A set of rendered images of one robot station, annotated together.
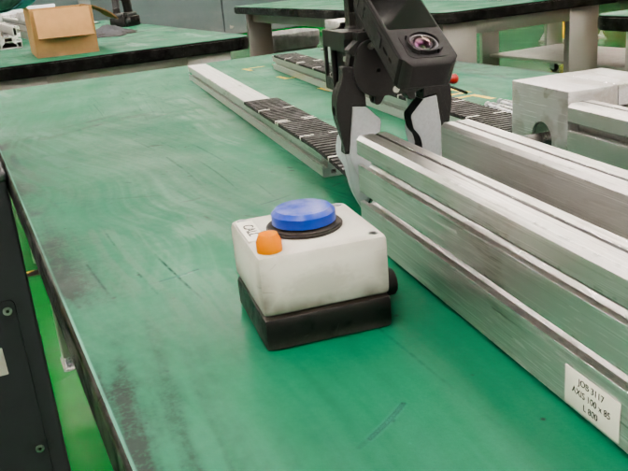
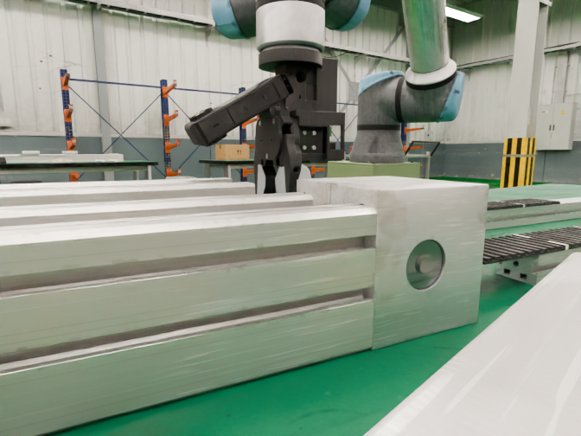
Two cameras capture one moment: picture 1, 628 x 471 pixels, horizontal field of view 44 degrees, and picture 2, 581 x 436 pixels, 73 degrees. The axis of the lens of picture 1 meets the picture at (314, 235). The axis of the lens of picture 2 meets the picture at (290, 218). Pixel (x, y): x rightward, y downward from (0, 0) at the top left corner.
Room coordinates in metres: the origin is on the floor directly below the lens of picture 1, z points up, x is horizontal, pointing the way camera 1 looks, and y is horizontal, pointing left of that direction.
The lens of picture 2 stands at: (0.59, -0.52, 0.90)
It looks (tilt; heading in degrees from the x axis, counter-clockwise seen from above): 10 degrees down; 80
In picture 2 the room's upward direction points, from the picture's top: straight up
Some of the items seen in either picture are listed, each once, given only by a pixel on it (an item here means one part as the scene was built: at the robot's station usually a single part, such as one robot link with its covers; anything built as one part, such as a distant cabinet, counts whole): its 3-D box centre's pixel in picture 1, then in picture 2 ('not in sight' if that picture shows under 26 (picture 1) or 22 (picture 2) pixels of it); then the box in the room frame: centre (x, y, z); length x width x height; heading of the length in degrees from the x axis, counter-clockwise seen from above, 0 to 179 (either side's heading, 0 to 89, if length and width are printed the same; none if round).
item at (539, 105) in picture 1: (574, 132); (371, 243); (0.70, -0.25, 0.83); 0.12 x 0.09 x 0.10; 105
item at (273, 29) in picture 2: not in sight; (289, 36); (0.67, -0.07, 1.02); 0.08 x 0.08 x 0.05
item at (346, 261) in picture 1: (321, 266); not in sight; (0.46, 0.00, 0.81); 0.10 x 0.08 x 0.06; 105
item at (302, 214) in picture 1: (304, 221); not in sight; (0.46, 0.01, 0.84); 0.04 x 0.04 x 0.02
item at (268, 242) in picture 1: (268, 240); not in sight; (0.42, 0.03, 0.85); 0.01 x 0.01 x 0.01
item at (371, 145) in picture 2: not in sight; (377, 144); (1.02, 0.51, 0.92); 0.15 x 0.15 x 0.10
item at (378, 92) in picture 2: not in sight; (382, 99); (1.02, 0.50, 1.03); 0.13 x 0.12 x 0.14; 137
